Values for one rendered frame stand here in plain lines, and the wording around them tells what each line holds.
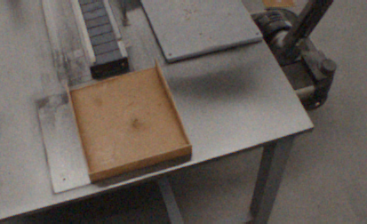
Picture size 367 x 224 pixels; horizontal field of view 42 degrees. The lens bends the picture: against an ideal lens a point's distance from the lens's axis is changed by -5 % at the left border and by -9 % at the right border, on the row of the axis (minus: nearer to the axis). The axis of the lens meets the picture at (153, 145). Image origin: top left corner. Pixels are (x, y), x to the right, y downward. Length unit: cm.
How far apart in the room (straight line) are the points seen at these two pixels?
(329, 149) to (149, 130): 120
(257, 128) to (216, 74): 21
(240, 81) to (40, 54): 60
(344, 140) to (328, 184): 25
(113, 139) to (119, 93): 15
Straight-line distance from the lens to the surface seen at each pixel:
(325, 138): 237
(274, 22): 219
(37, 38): 160
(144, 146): 128
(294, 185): 221
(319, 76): 221
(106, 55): 142
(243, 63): 145
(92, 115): 136
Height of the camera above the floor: 192
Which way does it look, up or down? 58 degrees down
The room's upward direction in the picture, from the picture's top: 7 degrees counter-clockwise
